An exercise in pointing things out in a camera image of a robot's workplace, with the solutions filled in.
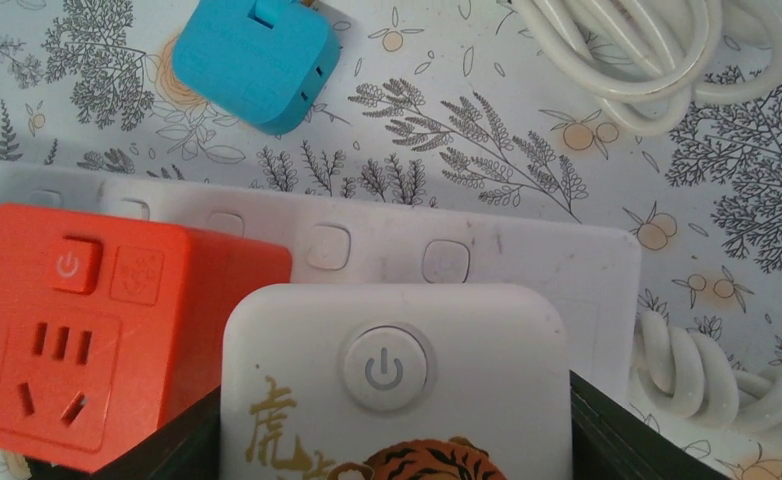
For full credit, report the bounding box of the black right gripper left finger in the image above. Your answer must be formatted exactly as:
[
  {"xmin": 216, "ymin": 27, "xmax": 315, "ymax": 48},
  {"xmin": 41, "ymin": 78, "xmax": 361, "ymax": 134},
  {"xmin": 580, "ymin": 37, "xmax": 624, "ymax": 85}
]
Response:
[{"xmin": 26, "ymin": 388, "xmax": 221, "ymax": 480}]

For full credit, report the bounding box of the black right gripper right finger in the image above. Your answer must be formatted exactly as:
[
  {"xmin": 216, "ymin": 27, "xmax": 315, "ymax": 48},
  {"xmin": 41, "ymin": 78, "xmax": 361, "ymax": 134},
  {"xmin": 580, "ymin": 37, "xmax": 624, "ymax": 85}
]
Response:
[{"xmin": 570, "ymin": 372, "xmax": 726, "ymax": 480}]

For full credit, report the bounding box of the orange cube socket adapter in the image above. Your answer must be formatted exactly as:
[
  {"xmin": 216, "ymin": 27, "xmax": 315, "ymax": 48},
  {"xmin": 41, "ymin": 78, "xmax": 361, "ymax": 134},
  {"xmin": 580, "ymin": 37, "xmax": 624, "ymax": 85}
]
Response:
[{"xmin": 0, "ymin": 203, "xmax": 292, "ymax": 472}]

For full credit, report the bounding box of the white tiger cube socket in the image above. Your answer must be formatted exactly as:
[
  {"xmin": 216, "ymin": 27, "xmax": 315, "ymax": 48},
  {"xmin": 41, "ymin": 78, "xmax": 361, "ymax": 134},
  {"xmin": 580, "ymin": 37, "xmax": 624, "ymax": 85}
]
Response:
[{"xmin": 219, "ymin": 284, "xmax": 573, "ymax": 479}]

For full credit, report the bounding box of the cyan flat plug adapter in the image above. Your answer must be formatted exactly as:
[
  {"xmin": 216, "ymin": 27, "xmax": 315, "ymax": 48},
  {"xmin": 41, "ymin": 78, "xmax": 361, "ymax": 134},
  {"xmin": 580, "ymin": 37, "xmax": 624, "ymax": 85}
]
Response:
[{"xmin": 171, "ymin": 0, "xmax": 341, "ymax": 135}]

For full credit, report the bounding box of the white long power strip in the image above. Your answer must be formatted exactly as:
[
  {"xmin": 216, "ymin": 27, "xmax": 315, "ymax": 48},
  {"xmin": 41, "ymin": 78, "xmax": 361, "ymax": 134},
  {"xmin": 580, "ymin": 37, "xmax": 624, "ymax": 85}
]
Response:
[{"xmin": 0, "ymin": 162, "xmax": 641, "ymax": 403}]

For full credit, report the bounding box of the floral patterned table mat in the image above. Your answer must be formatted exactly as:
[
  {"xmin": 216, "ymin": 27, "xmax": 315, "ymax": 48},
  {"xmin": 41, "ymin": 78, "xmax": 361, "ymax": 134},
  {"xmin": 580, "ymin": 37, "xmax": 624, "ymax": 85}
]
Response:
[{"xmin": 0, "ymin": 1, "xmax": 782, "ymax": 372}]

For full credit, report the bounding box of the white braided cable bundle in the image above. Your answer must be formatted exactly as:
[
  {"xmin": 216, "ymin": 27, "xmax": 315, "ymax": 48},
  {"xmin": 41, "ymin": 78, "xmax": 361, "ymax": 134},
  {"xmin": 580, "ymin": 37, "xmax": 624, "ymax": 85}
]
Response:
[{"xmin": 628, "ymin": 309, "xmax": 782, "ymax": 455}]

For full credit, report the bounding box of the white coiled power cable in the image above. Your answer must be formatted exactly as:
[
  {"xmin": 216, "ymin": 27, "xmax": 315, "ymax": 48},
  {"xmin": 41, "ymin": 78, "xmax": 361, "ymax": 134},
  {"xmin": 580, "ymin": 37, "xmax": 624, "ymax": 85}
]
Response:
[{"xmin": 510, "ymin": 0, "xmax": 782, "ymax": 139}]

